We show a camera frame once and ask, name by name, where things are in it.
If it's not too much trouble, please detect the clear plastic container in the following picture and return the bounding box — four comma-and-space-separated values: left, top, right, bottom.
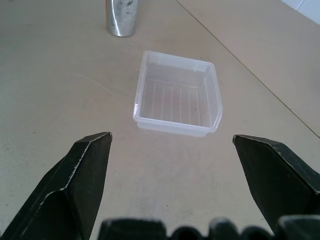
132, 50, 224, 138

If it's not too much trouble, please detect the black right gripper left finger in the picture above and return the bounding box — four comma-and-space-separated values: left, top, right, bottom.
0, 131, 113, 240

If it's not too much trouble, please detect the silver metal cylinder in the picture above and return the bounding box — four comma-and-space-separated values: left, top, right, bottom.
106, 0, 139, 38

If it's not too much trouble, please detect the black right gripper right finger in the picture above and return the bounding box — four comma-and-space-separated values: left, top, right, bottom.
232, 134, 320, 237

